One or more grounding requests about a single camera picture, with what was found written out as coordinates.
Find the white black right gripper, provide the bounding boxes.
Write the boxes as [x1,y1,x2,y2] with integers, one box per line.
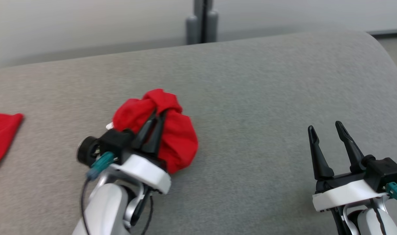
[308,121,390,212]

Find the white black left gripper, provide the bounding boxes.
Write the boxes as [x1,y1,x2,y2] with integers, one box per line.
[110,110,172,195]

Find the red shorts with white stripes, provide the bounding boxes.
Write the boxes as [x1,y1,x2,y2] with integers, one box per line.
[106,89,199,174]

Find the grey fabric sofa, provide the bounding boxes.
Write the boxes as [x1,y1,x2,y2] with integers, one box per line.
[0,31,397,235]

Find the teal left cable connector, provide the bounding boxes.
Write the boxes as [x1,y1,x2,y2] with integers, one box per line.
[87,152,115,181]

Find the thin black cable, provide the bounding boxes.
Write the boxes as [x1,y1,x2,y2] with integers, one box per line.
[80,178,91,235]
[140,194,154,235]

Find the grey partition frame post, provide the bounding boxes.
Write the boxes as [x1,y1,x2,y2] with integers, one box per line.
[193,0,213,43]

